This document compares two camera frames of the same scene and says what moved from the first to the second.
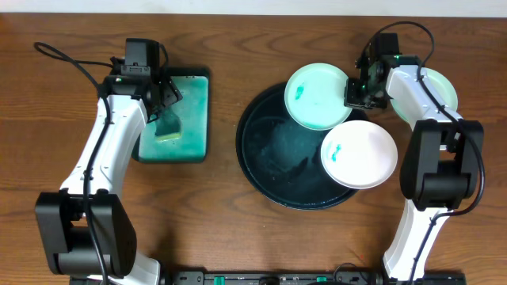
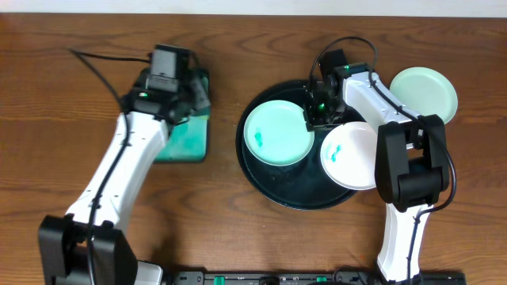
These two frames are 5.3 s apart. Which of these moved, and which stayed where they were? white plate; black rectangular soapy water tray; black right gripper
Moved: black right gripper
Stayed: black rectangular soapy water tray; white plate
